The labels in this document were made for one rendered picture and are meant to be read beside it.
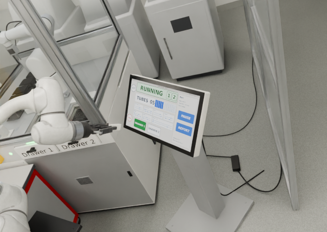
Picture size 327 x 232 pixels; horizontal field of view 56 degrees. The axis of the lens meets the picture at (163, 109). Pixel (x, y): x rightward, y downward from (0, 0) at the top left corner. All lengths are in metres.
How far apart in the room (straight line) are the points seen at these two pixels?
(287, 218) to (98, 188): 1.35
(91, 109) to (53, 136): 0.55
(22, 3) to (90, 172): 1.23
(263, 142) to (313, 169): 0.45
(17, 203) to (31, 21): 0.91
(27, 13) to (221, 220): 1.76
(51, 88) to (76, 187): 1.25
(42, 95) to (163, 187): 1.57
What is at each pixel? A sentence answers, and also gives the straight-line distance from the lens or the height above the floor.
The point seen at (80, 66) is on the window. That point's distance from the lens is 1.82.
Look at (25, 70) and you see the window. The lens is 1.81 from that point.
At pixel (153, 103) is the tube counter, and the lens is 1.58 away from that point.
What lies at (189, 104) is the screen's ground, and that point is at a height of 1.14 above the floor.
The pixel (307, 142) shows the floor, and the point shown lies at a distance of 2.69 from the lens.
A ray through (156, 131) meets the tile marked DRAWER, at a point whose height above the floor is 1.00.
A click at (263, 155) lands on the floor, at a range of 2.62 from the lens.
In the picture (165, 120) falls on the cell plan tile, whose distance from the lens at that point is 1.53.
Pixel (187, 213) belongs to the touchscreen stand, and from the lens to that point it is 2.40.
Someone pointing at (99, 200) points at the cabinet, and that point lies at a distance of 2.57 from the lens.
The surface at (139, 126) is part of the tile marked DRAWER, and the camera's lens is 1.67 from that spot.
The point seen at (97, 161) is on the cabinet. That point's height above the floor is 0.65.
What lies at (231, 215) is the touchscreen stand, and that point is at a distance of 2.31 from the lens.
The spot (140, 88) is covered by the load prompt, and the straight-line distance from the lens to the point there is 1.66.
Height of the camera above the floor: 2.03
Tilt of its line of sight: 38 degrees down
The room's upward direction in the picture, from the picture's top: 24 degrees counter-clockwise
